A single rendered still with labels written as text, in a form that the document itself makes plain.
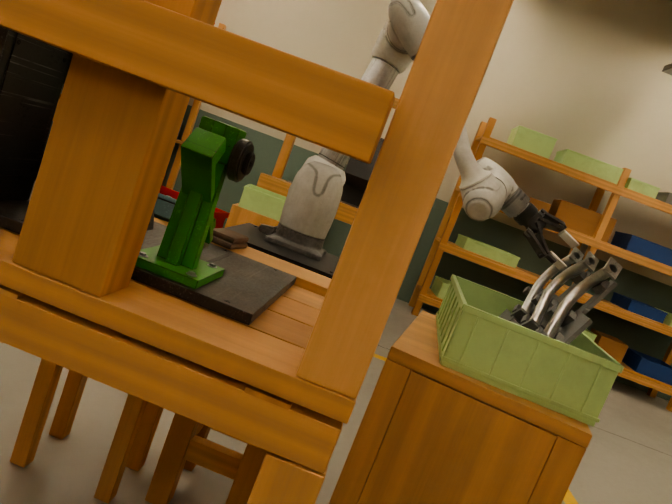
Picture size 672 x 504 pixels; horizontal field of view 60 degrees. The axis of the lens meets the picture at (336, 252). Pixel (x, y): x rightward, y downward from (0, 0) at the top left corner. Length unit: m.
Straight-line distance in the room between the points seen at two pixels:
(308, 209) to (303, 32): 5.30
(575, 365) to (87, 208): 1.19
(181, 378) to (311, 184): 1.00
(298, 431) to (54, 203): 0.46
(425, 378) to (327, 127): 0.93
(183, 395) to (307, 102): 0.44
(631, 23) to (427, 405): 6.35
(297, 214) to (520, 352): 0.74
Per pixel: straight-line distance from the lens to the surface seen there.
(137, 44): 0.81
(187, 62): 0.78
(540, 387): 1.59
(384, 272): 0.77
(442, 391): 1.53
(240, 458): 1.91
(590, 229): 6.63
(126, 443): 1.90
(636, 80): 7.41
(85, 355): 0.91
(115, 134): 0.86
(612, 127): 7.27
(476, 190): 1.74
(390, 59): 1.99
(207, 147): 0.95
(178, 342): 0.85
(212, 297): 0.97
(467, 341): 1.53
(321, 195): 1.74
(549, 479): 1.60
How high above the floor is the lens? 1.16
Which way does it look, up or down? 8 degrees down
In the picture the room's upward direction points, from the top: 21 degrees clockwise
